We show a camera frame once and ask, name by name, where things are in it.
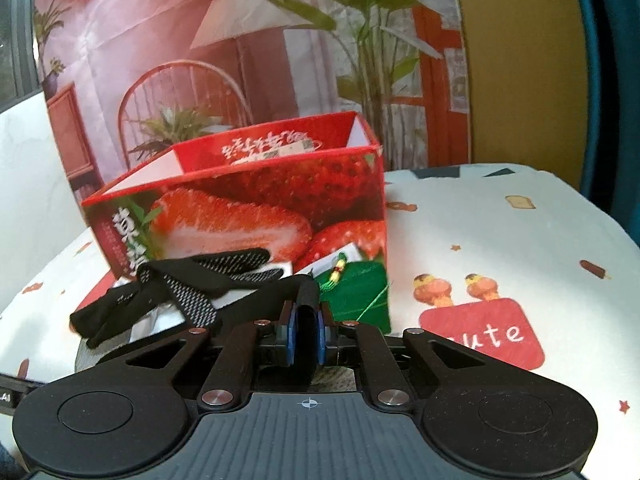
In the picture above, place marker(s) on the green tasselled sachet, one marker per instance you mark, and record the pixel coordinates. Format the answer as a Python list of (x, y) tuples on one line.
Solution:
[(360, 290)]

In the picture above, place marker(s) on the cartoon print tablecloth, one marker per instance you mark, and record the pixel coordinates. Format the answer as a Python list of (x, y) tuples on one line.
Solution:
[(500, 240)]

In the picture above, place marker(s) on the printed room scene backdrop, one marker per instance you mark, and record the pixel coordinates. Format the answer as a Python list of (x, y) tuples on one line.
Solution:
[(150, 35)]

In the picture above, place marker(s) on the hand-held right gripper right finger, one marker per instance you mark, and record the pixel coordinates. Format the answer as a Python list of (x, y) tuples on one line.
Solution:
[(321, 337)]

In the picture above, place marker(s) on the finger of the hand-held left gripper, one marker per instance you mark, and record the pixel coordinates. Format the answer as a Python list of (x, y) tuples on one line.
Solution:
[(20, 382)]

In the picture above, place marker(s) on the red strawberry print cardboard box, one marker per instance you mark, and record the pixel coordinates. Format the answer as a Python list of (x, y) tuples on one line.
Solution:
[(280, 190)]

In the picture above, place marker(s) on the teal curtain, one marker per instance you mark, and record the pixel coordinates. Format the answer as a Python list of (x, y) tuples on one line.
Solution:
[(615, 85)]

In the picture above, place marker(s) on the white marble panel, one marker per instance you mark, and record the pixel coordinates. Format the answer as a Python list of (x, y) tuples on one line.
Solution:
[(25, 160)]

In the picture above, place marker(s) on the black grey knit glove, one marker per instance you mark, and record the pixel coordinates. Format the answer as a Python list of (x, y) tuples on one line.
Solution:
[(165, 280)]

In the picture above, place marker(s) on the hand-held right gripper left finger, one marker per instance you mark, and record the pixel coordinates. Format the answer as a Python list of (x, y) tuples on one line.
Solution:
[(287, 335)]

